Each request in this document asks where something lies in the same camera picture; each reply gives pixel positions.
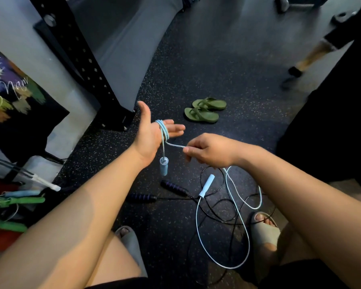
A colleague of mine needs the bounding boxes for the person's right hand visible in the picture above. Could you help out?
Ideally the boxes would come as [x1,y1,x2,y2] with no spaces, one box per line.
[183,133,245,169]

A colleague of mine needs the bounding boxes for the person's left hand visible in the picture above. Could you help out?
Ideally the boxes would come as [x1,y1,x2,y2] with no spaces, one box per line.
[130,101,186,169]

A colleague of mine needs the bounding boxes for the light blue jump rope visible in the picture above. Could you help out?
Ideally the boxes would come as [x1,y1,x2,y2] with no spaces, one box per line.
[155,119,263,270]

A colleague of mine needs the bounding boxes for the person's right forearm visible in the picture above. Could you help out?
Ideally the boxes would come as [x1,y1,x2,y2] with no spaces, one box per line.
[235,142,361,289]

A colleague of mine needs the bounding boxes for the person's left forearm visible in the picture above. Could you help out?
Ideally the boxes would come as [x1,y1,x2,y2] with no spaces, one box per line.
[0,146,150,289]

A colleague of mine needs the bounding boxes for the green flip-flop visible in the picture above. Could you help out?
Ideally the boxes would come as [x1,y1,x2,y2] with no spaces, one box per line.
[184,107,219,123]
[192,97,227,111]

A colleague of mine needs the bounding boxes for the grey right slide sandal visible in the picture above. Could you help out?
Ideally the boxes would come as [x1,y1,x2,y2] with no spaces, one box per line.
[250,212,281,248]

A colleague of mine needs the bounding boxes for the grey slide sandal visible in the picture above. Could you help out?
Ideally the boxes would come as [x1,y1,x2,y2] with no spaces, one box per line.
[250,212,281,248]
[114,226,148,278]

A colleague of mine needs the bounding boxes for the grey left slide sandal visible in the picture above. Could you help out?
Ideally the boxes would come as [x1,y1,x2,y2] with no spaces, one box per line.
[114,226,148,278]

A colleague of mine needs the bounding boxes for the black banner with colourful print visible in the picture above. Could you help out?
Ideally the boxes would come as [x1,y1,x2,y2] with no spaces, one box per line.
[0,42,70,165]

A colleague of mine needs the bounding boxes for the person's left leg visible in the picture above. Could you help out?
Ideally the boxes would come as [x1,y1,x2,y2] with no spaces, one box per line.
[87,231,142,287]

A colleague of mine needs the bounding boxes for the person's leg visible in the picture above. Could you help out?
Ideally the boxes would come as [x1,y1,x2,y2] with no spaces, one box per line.
[87,231,142,287]
[253,178,361,270]
[295,27,354,72]

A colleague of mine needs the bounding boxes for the person's right leg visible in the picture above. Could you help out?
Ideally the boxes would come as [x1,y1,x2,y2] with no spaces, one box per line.
[253,178,361,270]

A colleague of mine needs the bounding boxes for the large black padded equipment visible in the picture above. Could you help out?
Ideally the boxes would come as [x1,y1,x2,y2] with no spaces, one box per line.
[276,0,361,194]

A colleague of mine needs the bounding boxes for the black shorts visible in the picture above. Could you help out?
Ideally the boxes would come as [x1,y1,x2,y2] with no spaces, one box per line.
[86,259,349,289]

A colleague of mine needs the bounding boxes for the black jump rope purple handles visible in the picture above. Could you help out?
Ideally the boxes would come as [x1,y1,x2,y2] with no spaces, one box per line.
[128,166,278,287]

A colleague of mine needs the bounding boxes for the black perforated rack post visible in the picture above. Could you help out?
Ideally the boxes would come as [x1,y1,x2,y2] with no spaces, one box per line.
[28,0,136,132]

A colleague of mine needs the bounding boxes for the white rope handle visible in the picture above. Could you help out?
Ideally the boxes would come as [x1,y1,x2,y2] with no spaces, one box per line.
[29,174,62,192]

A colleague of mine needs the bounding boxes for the pale blue rope handle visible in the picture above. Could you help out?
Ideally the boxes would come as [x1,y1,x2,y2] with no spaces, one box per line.
[2,190,42,198]

